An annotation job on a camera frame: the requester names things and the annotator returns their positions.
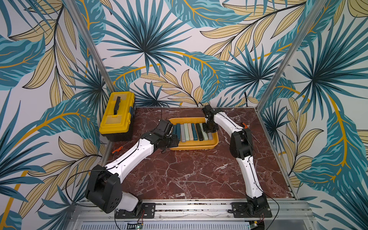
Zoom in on right aluminium frame post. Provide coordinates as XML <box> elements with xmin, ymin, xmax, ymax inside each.
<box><xmin>255</xmin><ymin>0</ymin><xmax>327</xmax><ymax>113</ymax></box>

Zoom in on orange screwdriver right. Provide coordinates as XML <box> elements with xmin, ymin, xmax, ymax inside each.
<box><xmin>241</xmin><ymin>122</ymin><xmax>260</xmax><ymax>143</ymax></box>

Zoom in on aluminium frame post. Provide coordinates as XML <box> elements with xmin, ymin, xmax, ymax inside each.
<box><xmin>255</xmin><ymin>0</ymin><xmax>327</xmax><ymax>113</ymax></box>
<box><xmin>64</xmin><ymin>0</ymin><xmax>115</xmax><ymax>92</ymax></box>

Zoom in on mint green pruning pliers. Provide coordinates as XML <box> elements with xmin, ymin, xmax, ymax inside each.
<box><xmin>200</xmin><ymin>125</ymin><xmax>209</xmax><ymax>141</ymax></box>

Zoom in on light green pruning pliers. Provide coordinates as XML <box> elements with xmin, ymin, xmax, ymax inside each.
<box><xmin>184</xmin><ymin>123</ymin><xmax>190</xmax><ymax>141</ymax></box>

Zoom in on teal pruning pliers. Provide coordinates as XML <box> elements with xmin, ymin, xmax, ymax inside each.
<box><xmin>191</xmin><ymin>123</ymin><xmax>198</xmax><ymax>141</ymax></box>

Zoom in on yellow black toolbox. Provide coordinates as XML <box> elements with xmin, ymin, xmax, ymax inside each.
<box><xmin>99</xmin><ymin>92</ymin><xmax>136</xmax><ymax>142</ymax></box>

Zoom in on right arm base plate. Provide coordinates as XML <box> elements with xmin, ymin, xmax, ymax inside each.
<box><xmin>228</xmin><ymin>202</ymin><xmax>273</xmax><ymax>219</ymax></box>

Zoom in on beige pruning pliers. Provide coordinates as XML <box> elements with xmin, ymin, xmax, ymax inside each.
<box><xmin>187</xmin><ymin>123</ymin><xmax>194</xmax><ymax>141</ymax></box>

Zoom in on yellow plastic storage tray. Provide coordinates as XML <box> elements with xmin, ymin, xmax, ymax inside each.
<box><xmin>169</xmin><ymin>117</ymin><xmax>219</xmax><ymax>150</ymax></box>

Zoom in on black pruning pliers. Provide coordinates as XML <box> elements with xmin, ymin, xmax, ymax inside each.
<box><xmin>195</xmin><ymin>123</ymin><xmax>204</xmax><ymax>141</ymax></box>

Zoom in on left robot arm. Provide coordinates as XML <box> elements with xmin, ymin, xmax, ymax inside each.
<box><xmin>85</xmin><ymin>120</ymin><xmax>179</xmax><ymax>217</ymax></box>

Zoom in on left aluminium frame post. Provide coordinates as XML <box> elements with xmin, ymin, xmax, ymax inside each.
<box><xmin>64</xmin><ymin>0</ymin><xmax>115</xmax><ymax>92</ymax></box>

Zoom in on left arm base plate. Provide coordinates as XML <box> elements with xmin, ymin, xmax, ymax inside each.
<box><xmin>115</xmin><ymin>203</ymin><xmax>156</xmax><ymax>220</ymax></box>

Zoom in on aluminium front rail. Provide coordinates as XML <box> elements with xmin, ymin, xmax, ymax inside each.
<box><xmin>67</xmin><ymin>198</ymin><xmax>319</xmax><ymax>230</ymax></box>

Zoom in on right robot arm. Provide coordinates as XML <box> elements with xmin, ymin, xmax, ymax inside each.
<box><xmin>202</xmin><ymin>105</ymin><xmax>268</xmax><ymax>211</ymax></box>

